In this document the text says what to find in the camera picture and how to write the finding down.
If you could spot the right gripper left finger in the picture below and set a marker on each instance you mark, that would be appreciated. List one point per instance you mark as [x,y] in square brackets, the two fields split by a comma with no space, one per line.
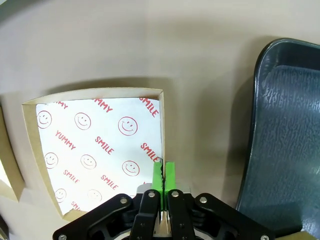
[147,215]

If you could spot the brown cardboard food box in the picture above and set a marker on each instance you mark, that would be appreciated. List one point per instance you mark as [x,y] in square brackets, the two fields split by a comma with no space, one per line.
[32,130]
[12,162]
[308,236]

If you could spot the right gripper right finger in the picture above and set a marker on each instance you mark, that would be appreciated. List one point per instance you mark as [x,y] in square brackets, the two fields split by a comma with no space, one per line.
[180,215]

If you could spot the white smiley printed paper liner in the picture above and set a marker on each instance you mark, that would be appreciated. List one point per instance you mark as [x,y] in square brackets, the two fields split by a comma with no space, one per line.
[3,175]
[100,150]

